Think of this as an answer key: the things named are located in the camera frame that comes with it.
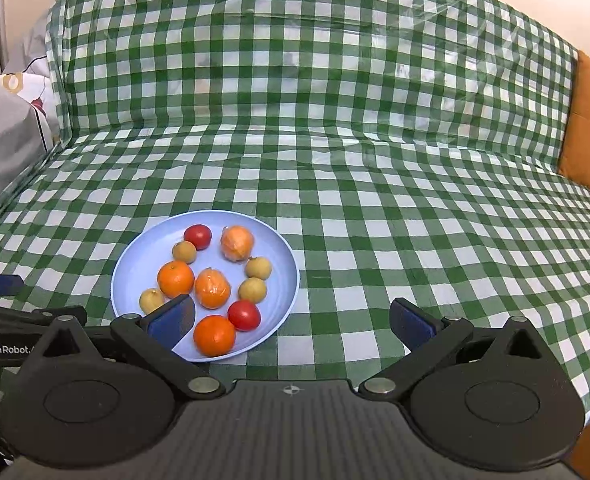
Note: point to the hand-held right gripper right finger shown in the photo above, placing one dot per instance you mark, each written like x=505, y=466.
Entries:
x=417, y=327

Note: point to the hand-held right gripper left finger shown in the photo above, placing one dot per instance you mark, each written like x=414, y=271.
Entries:
x=172, y=320

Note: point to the yellow-brown longan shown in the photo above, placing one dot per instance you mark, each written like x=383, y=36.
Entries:
x=184, y=252
x=252, y=290
x=258, y=267
x=150, y=299

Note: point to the orange with green stem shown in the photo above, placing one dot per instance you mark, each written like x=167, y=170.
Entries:
x=214, y=336

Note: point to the plastic-wrapped orange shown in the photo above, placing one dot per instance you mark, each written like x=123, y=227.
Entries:
x=237, y=243
x=213, y=288

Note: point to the red tomato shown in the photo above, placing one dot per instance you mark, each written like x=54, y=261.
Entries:
x=244, y=315
x=198, y=236

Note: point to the light blue plate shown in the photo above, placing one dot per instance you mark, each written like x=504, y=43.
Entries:
x=275, y=270

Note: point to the grey white bag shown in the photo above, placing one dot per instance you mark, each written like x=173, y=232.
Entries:
x=5, y=135

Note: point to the green checkered cloth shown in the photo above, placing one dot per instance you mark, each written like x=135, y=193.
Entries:
x=375, y=160

